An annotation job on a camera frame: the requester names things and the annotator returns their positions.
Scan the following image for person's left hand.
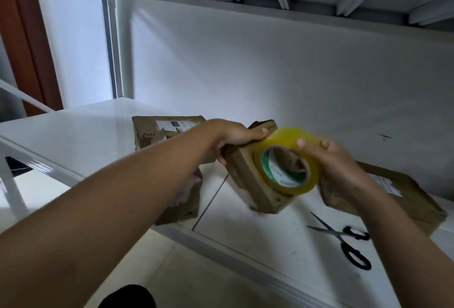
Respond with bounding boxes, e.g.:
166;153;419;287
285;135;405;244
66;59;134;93
201;119;269;167

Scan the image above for person's right hand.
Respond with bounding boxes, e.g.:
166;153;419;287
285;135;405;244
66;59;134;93
296;138;377;206

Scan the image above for yellow packing tape roll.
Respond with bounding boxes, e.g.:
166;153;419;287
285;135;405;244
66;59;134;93
253;127;322;197

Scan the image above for small brown cardboard box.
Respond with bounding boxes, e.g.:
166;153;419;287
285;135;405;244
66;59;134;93
221;119;296;215

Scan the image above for person's right forearm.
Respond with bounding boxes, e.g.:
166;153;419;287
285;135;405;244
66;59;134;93
355;181;454;308

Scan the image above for person's left forearm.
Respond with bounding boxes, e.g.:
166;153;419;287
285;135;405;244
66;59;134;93
0;121;213;308

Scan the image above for open brown cardboard box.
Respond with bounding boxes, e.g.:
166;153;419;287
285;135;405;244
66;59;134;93
154;167;204;227

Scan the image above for labelled brown cardboard box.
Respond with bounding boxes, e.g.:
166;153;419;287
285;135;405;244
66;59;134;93
131;115;207;152

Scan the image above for flat brown cardboard parcel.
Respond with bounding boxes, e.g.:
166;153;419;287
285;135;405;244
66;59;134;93
319;161;448;237

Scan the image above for person's black trousers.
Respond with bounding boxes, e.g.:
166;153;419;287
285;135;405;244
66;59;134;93
97;284;157;308

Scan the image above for brown wooden door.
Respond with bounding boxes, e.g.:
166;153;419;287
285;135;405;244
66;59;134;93
0;0;65;117

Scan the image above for black-handled scissors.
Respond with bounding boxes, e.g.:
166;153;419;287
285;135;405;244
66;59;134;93
305;211;372;271

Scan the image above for white diagonal rail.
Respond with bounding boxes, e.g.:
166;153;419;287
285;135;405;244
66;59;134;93
0;78;54;115

